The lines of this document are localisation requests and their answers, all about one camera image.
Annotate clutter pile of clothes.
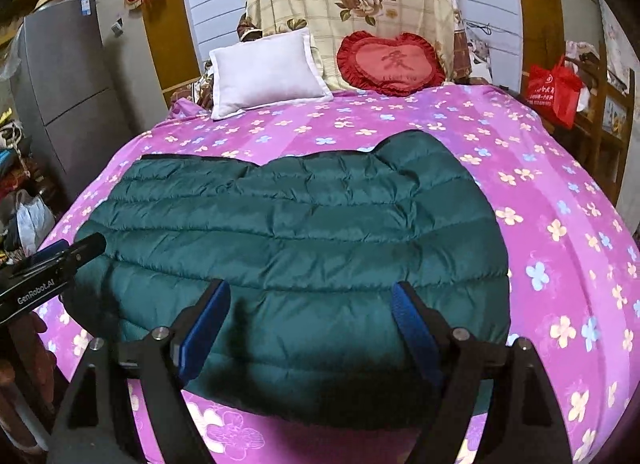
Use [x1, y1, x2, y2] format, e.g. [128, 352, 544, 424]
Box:
[1, 107, 50, 266]

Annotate white plastic bag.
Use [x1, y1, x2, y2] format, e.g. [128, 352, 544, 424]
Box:
[15, 189, 55, 256]

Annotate white pillow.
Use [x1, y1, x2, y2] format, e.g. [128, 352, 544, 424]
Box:
[209, 28, 333, 120]

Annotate brown floral quilt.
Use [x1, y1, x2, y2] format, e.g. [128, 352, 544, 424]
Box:
[169, 59, 214, 114]

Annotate pink floral bedsheet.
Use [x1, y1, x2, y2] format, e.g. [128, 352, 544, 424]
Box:
[51, 85, 639, 463]

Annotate dark green puffer jacket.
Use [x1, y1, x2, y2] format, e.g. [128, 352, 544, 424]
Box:
[63, 131, 511, 429]

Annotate red shopping bag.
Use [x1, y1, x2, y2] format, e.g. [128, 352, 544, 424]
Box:
[525, 56, 582, 129]

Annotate red heart cushion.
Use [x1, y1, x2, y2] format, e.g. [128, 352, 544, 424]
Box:
[336, 31, 446, 97]

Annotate wooden shelf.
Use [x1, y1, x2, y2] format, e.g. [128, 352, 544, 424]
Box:
[570, 42, 636, 205]

